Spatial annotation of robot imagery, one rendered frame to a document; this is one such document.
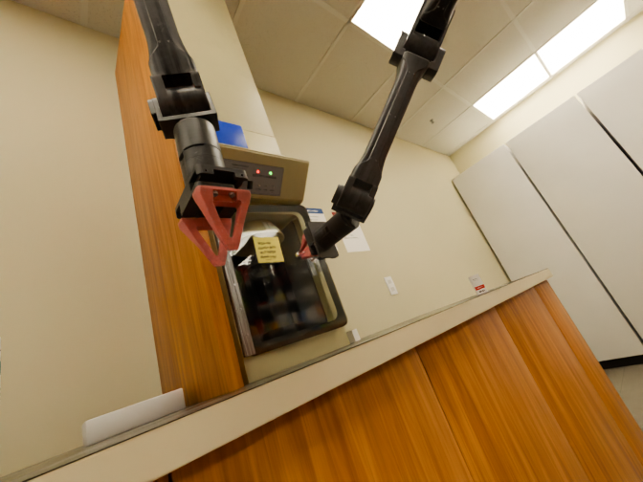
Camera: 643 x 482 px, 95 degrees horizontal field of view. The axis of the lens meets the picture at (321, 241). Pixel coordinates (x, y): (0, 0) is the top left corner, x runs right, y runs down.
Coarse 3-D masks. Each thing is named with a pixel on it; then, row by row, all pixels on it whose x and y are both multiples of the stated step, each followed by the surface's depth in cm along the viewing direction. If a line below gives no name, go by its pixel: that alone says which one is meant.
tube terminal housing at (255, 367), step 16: (256, 144) 101; (272, 144) 106; (224, 288) 71; (320, 336) 79; (336, 336) 83; (240, 352) 65; (272, 352) 69; (288, 352) 72; (304, 352) 74; (320, 352) 77; (240, 368) 66; (256, 368) 65; (272, 368) 67
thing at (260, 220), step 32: (256, 224) 82; (288, 224) 88; (256, 256) 77; (288, 256) 83; (256, 288) 73; (288, 288) 78; (320, 288) 83; (256, 320) 69; (288, 320) 73; (320, 320) 78; (256, 352) 66
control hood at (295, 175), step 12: (228, 144) 77; (228, 156) 77; (240, 156) 79; (252, 156) 81; (264, 156) 84; (276, 156) 86; (288, 168) 90; (300, 168) 93; (288, 180) 92; (300, 180) 95; (288, 192) 93; (300, 192) 96
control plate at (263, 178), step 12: (240, 168) 80; (252, 168) 82; (264, 168) 85; (276, 168) 87; (252, 180) 84; (264, 180) 86; (276, 180) 89; (252, 192) 85; (264, 192) 87; (276, 192) 90
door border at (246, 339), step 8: (232, 264) 72; (224, 272) 70; (232, 272) 71; (232, 280) 70; (232, 288) 70; (232, 296) 68; (240, 296) 70; (240, 304) 69; (240, 312) 68; (240, 320) 67; (248, 328) 67; (240, 336) 65; (248, 336) 66; (248, 344) 65; (248, 352) 65
